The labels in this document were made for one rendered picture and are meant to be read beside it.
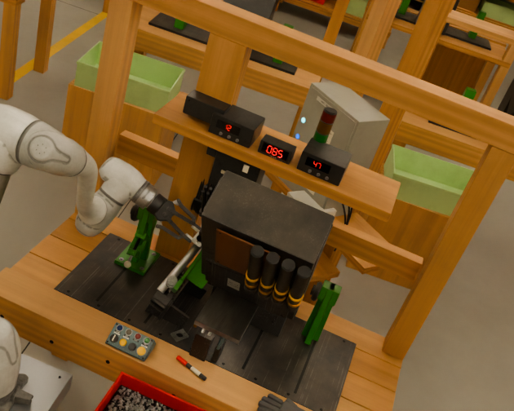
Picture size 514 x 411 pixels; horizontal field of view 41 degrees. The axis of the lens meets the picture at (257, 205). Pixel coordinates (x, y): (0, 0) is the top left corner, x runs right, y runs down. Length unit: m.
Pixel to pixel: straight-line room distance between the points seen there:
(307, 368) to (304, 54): 1.13
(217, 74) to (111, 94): 0.45
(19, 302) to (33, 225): 1.83
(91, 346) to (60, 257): 0.46
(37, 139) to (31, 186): 2.81
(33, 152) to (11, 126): 0.11
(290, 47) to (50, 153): 0.91
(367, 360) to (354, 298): 1.76
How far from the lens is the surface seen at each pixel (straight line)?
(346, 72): 2.33
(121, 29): 2.59
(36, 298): 2.58
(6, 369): 2.10
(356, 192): 2.40
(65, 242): 2.86
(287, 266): 1.94
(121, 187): 2.43
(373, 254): 2.71
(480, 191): 2.43
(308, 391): 2.53
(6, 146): 1.96
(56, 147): 1.88
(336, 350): 2.73
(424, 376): 4.26
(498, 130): 2.35
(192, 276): 2.43
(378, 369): 2.77
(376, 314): 4.49
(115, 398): 2.34
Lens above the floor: 2.68
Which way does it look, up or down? 32 degrees down
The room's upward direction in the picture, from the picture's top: 19 degrees clockwise
